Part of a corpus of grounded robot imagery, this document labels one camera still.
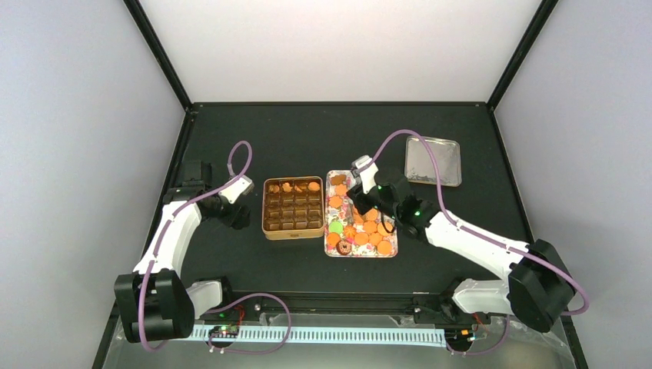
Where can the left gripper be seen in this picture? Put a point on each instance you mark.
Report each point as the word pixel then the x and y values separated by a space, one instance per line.
pixel 235 216

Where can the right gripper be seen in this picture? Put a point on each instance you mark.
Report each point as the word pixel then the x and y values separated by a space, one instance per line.
pixel 360 207

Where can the gold cookie tin with tray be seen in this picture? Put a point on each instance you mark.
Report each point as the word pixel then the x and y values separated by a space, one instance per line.
pixel 293 208

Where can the white and metal tongs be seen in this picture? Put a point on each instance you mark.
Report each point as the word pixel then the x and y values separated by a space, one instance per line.
pixel 348 208

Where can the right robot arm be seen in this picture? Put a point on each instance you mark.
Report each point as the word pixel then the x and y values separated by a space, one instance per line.
pixel 531 280

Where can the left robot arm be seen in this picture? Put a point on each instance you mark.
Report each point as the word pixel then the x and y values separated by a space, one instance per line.
pixel 153 302

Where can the brown bear cookie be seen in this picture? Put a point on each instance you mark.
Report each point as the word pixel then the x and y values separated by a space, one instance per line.
pixel 338 179

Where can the floral serving tray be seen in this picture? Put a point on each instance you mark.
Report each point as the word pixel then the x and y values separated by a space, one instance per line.
pixel 372 235

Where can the green macaron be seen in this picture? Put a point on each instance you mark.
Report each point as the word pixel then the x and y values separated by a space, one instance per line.
pixel 336 227

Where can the chocolate donut cookie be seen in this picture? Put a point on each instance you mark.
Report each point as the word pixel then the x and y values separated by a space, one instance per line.
pixel 344 247

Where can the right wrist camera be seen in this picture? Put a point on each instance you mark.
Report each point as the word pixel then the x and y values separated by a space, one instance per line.
pixel 363 170

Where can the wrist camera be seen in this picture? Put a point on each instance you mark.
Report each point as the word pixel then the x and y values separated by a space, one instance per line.
pixel 234 191
pixel 363 170

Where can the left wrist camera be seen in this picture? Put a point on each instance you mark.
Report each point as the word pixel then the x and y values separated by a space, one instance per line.
pixel 234 191

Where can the white slotted cable duct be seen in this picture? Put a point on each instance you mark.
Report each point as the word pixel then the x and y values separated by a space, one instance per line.
pixel 426 337

